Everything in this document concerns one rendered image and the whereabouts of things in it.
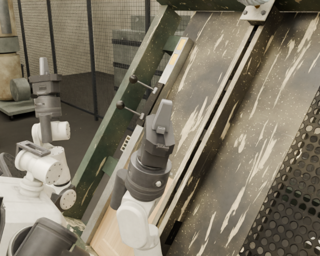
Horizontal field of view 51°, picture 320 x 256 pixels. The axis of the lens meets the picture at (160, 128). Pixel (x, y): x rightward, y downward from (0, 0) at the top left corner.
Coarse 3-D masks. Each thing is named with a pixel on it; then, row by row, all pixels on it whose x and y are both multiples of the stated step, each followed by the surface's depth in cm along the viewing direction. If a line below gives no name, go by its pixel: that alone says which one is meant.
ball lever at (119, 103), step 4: (116, 104) 137; (120, 104) 137; (124, 104) 138; (120, 108) 137; (124, 108) 139; (128, 108) 139; (132, 112) 139; (136, 112) 139; (140, 116) 140; (144, 116) 140
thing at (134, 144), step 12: (180, 60) 141; (168, 72) 141; (168, 84) 141; (156, 108) 140; (132, 144) 140; (120, 168) 139; (108, 192) 139; (108, 204) 139; (96, 216) 139; (96, 228) 139; (84, 240) 138
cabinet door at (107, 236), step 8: (168, 184) 121; (160, 200) 121; (104, 216) 139; (112, 216) 135; (152, 216) 121; (104, 224) 137; (112, 224) 134; (96, 232) 138; (104, 232) 135; (112, 232) 132; (96, 240) 137; (104, 240) 133; (112, 240) 130; (120, 240) 127; (96, 248) 135; (104, 248) 132; (112, 248) 129; (120, 248) 126; (128, 248) 123
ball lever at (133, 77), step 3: (132, 75) 138; (135, 75) 138; (129, 78) 138; (132, 78) 137; (135, 78) 137; (132, 81) 137; (135, 81) 138; (138, 81) 139; (141, 84) 139; (144, 84) 139; (147, 87) 140; (150, 87) 140; (153, 90) 140; (156, 90) 140
